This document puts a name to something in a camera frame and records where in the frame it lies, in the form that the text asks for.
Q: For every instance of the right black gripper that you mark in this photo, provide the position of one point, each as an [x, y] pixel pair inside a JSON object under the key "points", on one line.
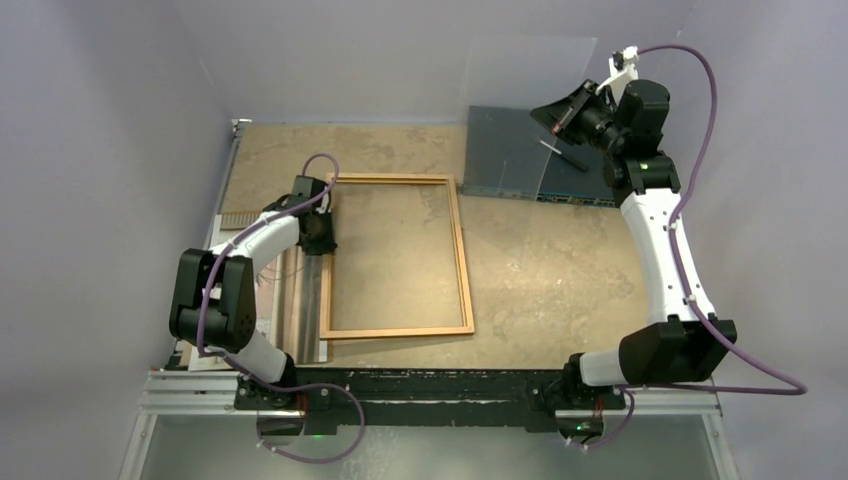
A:
{"points": [[563, 117]]}

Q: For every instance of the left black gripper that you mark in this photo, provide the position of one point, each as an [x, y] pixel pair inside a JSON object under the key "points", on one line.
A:
{"points": [[327, 244]]}

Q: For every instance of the clear glass pane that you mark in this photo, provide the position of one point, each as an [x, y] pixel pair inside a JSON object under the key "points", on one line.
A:
{"points": [[506, 76]]}

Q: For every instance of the glossy photo print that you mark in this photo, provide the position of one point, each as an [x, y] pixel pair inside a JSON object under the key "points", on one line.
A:
{"points": [[288, 308]]}

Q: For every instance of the orange wooden picture frame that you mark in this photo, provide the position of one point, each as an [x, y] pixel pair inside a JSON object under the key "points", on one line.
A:
{"points": [[327, 333]]}

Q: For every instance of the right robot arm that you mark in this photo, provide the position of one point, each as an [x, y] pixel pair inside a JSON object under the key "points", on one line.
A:
{"points": [[677, 343]]}

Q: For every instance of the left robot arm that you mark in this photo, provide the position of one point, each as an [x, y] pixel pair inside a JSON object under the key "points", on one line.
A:
{"points": [[214, 300]]}

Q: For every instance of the small black hammer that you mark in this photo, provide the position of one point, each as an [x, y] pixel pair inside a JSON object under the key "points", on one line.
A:
{"points": [[579, 165]]}

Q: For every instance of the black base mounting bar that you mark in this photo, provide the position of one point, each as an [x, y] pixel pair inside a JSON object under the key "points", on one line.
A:
{"points": [[536, 400]]}

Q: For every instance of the dark network switch box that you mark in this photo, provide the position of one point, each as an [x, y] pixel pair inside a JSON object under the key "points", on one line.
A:
{"points": [[504, 159]]}

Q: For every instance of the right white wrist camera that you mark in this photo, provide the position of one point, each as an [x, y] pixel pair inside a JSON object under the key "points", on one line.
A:
{"points": [[622, 70]]}

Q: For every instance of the aluminium rail frame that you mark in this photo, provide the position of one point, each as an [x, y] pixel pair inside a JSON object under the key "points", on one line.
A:
{"points": [[547, 280]]}

